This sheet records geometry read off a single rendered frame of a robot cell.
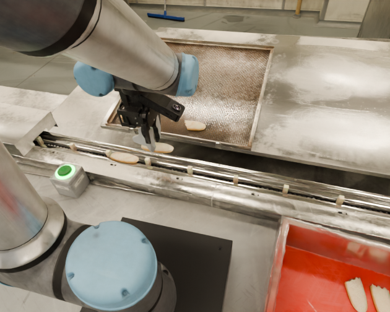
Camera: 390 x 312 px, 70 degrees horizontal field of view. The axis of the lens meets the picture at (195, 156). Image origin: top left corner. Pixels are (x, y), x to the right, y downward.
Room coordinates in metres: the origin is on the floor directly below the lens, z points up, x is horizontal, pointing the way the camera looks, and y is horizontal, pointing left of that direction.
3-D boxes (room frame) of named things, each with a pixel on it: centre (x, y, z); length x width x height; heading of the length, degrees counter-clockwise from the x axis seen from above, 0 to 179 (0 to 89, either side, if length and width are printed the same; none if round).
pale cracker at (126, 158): (0.64, 0.23, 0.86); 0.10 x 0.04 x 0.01; 69
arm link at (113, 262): (0.18, 0.14, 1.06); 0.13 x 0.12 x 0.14; 72
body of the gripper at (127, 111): (0.60, 0.14, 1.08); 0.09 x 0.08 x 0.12; 72
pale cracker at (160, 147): (0.60, 0.11, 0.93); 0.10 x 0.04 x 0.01; 72
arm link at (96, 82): (0.50, 0.14, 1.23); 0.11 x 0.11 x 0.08; 72
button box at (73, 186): (0.56, 0.38, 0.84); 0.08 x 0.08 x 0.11; 69
